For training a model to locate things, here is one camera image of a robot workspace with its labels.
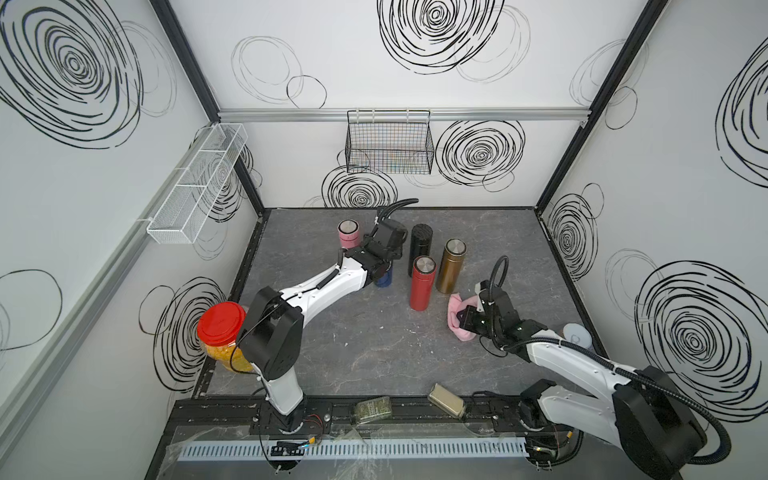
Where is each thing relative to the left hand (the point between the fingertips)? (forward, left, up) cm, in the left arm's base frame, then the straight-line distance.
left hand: (388, 236), depth 88 cm
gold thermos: (-8, -18, -3) cm, 20 cm away
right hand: (-18, -21, -14) cm, 31 cm away
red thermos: (-14, -10, -2) cm, 17 cm away
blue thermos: (-4, 0, -18) cm, 18 cm away
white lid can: (-23, -54, -13) cm, 60 cm away
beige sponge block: (-41, -16, -14) cm, 46 cm away
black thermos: (-2, -9, 0) cm, 10 cm away
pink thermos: (-1, +11, +2) cm, 12 cm away
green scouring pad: (-43, +2, -15) cm, 45 cm away
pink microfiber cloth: (-15, -21, -14) cm, 29 cm away
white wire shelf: (-8, +51, +14) cm, 53 cm away
